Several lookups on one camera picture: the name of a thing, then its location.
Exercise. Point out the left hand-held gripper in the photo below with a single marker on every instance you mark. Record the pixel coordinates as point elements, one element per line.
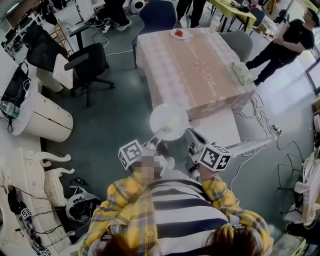
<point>132,156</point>

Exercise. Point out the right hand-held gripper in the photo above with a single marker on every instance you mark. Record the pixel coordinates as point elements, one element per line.
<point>215,157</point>

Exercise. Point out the white round plate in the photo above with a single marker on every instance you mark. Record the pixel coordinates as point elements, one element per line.
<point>162,117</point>

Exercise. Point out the person's right forearm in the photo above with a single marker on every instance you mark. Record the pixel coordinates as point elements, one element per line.
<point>220,192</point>

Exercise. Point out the person's left forearm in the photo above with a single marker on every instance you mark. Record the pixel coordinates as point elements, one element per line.
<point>125,192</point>

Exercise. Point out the table with checkered tablecloth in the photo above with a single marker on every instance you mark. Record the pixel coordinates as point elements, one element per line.
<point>175,65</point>

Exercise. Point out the person's torso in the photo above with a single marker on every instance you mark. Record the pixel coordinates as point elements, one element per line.
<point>180,212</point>

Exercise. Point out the green patterned tissue pack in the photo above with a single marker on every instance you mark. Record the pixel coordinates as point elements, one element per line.
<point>242,72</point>

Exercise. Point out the white power strip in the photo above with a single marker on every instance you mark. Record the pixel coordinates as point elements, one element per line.
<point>106,28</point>
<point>276,128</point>

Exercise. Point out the white plate with red food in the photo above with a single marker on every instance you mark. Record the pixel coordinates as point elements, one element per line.
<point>186,36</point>

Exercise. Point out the black office chair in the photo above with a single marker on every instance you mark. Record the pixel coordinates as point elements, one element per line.
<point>87,62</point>

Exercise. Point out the red food piece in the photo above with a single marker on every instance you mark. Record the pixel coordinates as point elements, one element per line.
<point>178,32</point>

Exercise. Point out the white headset device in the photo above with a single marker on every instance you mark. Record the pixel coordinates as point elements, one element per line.
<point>80,200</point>

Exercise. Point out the grey chair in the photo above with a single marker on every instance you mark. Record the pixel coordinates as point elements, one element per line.
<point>237,42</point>

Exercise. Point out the white flat board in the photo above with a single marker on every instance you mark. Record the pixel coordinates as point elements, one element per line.
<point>62,71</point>

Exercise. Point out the white ornate chair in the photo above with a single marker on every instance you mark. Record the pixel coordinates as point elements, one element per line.
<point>53,185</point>

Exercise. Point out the dark blue chair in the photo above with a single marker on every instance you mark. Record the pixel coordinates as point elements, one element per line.
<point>157,15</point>

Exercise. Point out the cardboard box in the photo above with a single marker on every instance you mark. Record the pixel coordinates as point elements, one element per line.
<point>317,112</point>

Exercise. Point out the yellow table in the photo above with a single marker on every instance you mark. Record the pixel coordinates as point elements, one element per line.
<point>235,11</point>

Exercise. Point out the green label water bottle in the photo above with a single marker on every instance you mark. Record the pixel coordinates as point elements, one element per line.
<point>10,110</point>

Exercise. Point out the black bag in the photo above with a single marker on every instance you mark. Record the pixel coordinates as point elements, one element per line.
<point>16,85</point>

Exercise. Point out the white ornate dressing table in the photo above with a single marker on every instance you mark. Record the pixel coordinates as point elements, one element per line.
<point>15,200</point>

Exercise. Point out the white equipment rack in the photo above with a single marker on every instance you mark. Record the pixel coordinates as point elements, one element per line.
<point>20,32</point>

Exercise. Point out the wooden shelf frame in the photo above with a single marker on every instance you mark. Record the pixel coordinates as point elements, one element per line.
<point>62,37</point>

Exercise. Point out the black camera on tripod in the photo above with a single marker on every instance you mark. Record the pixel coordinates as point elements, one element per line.
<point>282,16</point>

